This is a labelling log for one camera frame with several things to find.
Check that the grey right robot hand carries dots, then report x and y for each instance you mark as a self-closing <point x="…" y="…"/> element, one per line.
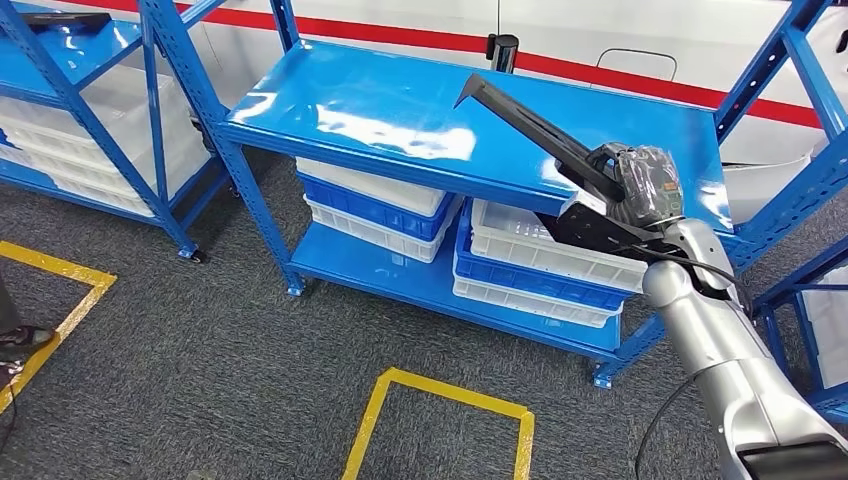
<point x="646" y="185"/>

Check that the long black plastic part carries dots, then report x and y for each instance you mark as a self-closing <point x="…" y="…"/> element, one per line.
<point x="66" y="21"/>
<point x="523" y="119"/>

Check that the blue plastic crate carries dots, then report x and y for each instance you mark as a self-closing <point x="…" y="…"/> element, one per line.
<point x="530" y="281"/>
<point x="378" y="212"/>

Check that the white vehicle with red stripe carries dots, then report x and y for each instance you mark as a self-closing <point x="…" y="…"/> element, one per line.
<point x="596" y="20"/>

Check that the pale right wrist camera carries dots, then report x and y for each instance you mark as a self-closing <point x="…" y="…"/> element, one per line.
<point x="583" y="232"/>

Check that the black stanchion post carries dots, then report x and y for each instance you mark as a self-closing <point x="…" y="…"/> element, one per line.
<point x="503" y="56"/>

